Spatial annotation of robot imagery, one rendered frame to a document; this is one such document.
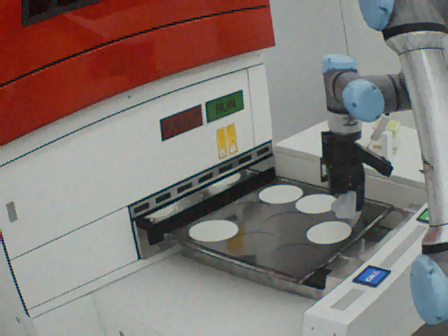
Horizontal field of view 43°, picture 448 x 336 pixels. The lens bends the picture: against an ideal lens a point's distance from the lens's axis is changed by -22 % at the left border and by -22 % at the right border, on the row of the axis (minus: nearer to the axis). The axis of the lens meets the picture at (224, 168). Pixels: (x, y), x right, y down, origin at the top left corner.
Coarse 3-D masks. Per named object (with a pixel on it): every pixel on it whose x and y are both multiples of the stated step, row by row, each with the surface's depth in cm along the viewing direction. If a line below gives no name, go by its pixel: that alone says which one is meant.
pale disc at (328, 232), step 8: (320, 224) 139; (328, 224) 138; (336, 224) 138; (344, 224) 137; (312, 232) 136; (320, 232) 135; (328, 232) 135; (336, 232) 134; (344, 232) 134; (312, 240) 133; (320, 240) 132; (328, 240) 131; (336, 240) 131
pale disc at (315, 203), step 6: (306, 198) 152; (312, 198) 152; (318, 198) 152; (324, 198) 151; (330, 198) 151; (300, 204) 150; (306, 204) 149; (312, 204) 149; (318, 204) 149; (324, 204) 148; (330, 204) 148; (306, 210) 146; (312, 210) 146; (318, 210) 146; (324, 210) 145
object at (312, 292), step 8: (184, 248) 148; (192, 256) 147; (200, 256) 145; (208, 256) 143; (208, 264) 144; (216, 264) 142; (224, 264) 140; (232, 264) 138; (232, 272) 139; (240, 272) 137; (248, 272) 135; (256, 272) 134; (256, 280) 135; (264, 280) 133; (272, 280) 131; (280, 280) 130; (280, 288) 130; (288, 288) 129; (296, 288) 127; (304, 288) 125; (312, 288) 124; (320, 288) 123; (304, 296) 126; (312, 296) 125; (320, 296) 123
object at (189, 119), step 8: (184, 112) 145; (192, 112) 146; (200, 112) 148; (168, 120) 142; (176, 120) 143; (184, 120) 145; (192, 120) 147; (200, 120) 148; (168, 128) 142; (176, 128) 144; (184, 128) 145; (168, 136) 143
